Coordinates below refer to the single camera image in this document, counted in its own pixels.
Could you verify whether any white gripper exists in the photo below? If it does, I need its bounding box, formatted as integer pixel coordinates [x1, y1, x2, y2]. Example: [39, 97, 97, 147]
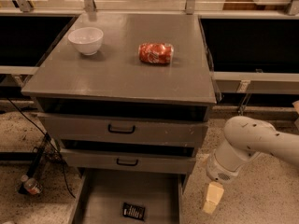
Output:
[202, 154, 239, 214]

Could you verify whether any black rxbar chocolate bar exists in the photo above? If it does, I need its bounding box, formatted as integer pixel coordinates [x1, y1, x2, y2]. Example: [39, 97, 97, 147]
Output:
[122, 203, 145, 220]

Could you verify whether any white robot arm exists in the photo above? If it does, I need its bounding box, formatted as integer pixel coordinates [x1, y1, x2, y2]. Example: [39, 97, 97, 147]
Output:
[202, 116, 299, 214]

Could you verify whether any grey open bottom drawer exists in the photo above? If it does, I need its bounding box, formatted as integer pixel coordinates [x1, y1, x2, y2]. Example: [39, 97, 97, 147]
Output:
[67, 169, 182, 224]

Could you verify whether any grey drawer cabinet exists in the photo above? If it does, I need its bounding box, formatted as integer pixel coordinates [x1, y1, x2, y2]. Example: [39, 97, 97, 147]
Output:
[21, 12, 217, 185]

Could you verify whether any grey middle drawer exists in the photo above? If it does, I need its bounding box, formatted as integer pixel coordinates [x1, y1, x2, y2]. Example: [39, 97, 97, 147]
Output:
[61, 148, 196, 175]

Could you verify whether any grey top drawer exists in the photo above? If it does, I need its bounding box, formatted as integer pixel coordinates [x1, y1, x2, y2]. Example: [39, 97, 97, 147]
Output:
[38, 113, 207, 147]

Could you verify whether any crushed red soda can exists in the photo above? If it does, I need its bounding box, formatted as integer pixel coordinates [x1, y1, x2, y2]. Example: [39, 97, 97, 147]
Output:
[138, 43, 174, 64]

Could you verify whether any black stand on floor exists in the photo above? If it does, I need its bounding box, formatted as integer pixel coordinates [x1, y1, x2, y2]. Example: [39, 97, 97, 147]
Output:
[18, 134, 50, 194]

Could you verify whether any plastic bottle on floor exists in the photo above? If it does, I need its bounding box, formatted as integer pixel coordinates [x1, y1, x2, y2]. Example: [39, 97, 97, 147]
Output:
[21, 175, 42, 195]

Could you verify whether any white ceramic bowl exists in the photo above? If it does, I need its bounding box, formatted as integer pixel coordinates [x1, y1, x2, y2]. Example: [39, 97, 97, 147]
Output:
[68, 27, 104, 55]

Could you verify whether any black middle drawer handle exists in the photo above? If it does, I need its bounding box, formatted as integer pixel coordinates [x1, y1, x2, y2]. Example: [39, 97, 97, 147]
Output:
[116, 159, 138, 167]

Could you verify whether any black drawer handle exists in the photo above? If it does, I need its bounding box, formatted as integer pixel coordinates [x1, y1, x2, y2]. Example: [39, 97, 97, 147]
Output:
[116, 159, 138, 167]
[107, 124, 135, 134]

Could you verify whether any black top drawer handle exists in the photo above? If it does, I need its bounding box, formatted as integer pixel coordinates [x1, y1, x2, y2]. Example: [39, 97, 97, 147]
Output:
[107, 124, 135, 134]

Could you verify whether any black cable on floor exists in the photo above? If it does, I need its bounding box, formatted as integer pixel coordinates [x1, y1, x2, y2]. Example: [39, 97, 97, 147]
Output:
[0, 91, 77, 200]

